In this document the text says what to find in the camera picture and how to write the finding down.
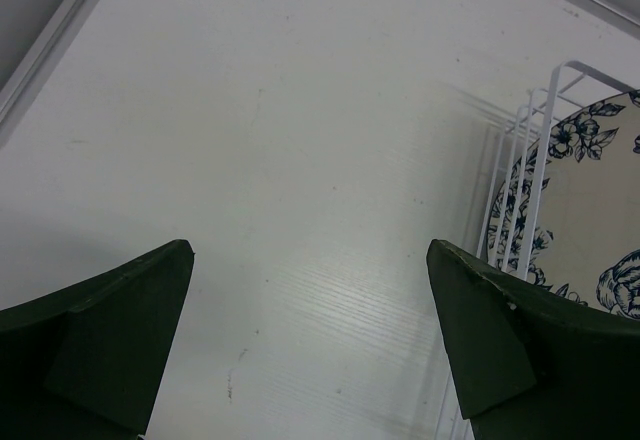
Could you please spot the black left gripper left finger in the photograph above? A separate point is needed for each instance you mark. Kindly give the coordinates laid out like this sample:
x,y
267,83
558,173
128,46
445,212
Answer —
x,y
86,361

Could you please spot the white wire dish rack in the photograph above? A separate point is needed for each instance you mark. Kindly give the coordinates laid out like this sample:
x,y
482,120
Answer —
x,y
532,126

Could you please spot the blue floral white plate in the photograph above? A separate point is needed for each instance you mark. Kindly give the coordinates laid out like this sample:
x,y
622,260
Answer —
x,y
585,246

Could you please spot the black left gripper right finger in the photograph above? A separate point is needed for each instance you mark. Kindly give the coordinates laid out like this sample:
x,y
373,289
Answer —
x,y
528,364

